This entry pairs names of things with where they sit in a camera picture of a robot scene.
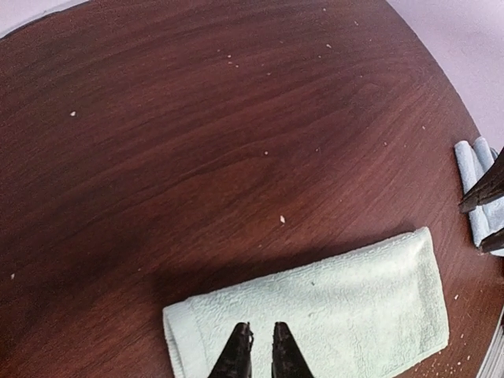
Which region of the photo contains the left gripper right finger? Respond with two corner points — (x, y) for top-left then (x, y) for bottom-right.
(272, 322), (313, 378)

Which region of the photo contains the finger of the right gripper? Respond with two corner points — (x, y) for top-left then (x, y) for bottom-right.
(480, 230), (504, 254)
(458, 146), (503, 213)

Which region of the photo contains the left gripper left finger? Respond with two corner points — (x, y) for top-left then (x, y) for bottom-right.
(208, 322), (254, 378)

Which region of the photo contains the blue towel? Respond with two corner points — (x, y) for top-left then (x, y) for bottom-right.
(454, 137), (503, 258)

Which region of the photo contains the aluminium front rail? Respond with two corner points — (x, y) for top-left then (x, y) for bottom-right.
(476, 313), (504, 378)

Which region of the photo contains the green towel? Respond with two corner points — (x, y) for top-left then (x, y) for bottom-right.
(162, 227), (450, 377)

